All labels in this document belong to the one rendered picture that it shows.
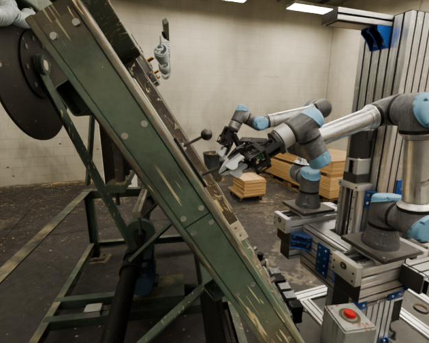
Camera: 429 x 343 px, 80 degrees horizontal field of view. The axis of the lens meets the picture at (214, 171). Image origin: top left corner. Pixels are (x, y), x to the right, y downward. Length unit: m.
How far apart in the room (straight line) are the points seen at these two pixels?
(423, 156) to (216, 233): 0.76
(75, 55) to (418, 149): 1.05
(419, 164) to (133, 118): 0.95
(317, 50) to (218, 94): 3.14
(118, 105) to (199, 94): 6.01
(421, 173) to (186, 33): 6.09
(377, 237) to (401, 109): 0.54
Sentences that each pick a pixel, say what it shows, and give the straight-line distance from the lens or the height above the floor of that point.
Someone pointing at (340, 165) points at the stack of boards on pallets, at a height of 0.70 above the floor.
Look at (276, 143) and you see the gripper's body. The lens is 0.81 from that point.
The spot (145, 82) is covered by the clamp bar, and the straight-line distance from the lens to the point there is 1.28.
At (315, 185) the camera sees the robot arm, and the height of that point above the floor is 1.18.
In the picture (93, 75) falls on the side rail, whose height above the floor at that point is 1.69.
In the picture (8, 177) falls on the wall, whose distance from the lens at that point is 6.94.
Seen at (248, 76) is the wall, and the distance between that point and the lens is 7.11.
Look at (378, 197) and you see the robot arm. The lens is 1.29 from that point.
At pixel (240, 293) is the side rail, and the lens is 0.81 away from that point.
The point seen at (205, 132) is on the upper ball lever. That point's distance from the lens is 0.81.
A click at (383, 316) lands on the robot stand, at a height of 0.43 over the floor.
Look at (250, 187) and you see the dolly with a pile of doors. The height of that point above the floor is 0.28.
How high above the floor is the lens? 1.63
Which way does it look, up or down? 14 degrees down
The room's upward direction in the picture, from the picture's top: straight up
